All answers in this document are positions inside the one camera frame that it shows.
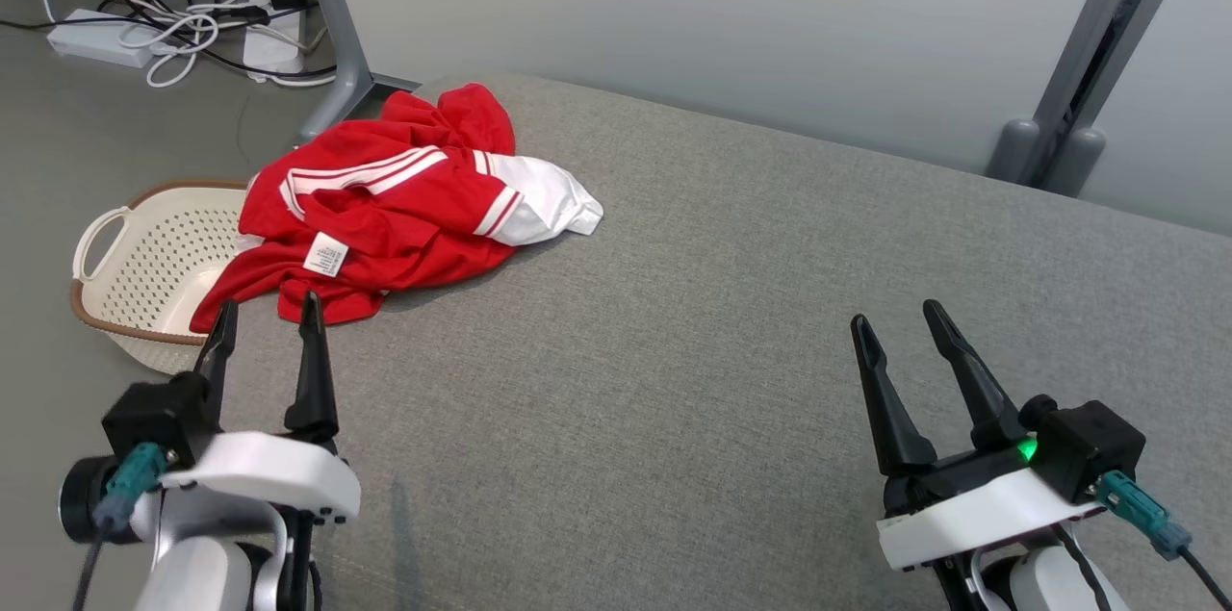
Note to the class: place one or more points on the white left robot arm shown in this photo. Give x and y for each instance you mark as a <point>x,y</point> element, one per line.
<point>192,572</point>

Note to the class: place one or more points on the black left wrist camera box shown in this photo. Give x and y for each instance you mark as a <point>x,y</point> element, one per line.
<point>154,419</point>

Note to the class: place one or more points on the grey two-footed partition post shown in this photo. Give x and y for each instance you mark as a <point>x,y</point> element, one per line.
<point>1097,24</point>

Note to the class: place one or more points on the short white power strip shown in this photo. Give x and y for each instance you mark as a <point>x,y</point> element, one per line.
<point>269,48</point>

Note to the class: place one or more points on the red shorts with white band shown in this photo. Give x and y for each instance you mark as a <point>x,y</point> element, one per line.
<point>462,115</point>

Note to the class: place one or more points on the long white power strip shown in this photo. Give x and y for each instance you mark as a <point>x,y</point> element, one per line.
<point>91,38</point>

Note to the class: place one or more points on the cream perforated laundry basket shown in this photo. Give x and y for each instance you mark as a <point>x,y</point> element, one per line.
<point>164,255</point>

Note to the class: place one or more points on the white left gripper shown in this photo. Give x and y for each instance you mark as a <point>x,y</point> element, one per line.
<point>279,476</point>

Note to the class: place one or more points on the grey single partition leg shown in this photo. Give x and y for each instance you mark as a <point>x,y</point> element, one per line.
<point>337,43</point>

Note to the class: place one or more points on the red jersey with white sleeves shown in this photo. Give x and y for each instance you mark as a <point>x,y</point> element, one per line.
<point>414,226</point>

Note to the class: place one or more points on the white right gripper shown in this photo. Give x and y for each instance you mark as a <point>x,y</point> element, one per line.
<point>972,520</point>

